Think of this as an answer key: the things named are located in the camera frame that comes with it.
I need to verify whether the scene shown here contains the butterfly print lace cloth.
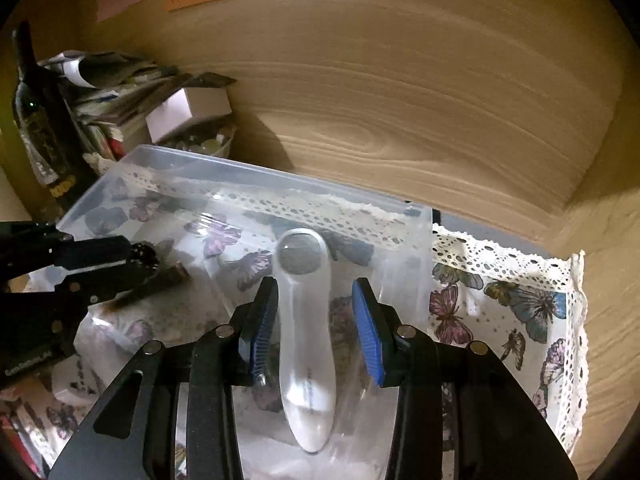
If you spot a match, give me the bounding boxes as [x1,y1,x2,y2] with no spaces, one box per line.
[0,152,587,480]

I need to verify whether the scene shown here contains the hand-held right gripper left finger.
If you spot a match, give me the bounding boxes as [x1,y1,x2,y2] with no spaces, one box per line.
[49,276,280,480]

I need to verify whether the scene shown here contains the dark cylindrical tube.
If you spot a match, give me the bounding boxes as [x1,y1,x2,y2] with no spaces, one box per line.
[111,265,190,311]

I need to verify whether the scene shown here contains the white handheld magnifier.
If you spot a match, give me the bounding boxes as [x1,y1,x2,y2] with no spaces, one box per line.
[273,228,335,456]

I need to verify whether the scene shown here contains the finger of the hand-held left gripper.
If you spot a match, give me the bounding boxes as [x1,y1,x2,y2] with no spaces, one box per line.
[47,235,161,281]
[55,270,166,321]

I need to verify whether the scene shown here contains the white cardboard box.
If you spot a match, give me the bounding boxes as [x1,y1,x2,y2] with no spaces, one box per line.
[145,87,233,144]

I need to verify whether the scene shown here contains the clear plastic storage box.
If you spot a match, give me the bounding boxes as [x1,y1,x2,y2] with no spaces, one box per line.
[47,144,435,480]

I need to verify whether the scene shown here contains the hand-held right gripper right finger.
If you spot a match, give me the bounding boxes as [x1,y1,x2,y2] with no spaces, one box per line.
[351,278,580,480]

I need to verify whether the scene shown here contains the pile of papers and magazines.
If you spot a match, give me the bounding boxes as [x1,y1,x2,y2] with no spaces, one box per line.
[37,50,237,163]

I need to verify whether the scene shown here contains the dark glass wine bottle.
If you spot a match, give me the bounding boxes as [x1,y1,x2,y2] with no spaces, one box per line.
[11,21,92,217]

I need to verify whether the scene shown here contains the bowl of pale stones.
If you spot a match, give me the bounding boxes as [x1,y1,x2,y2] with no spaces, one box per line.
[167,125,236,161]

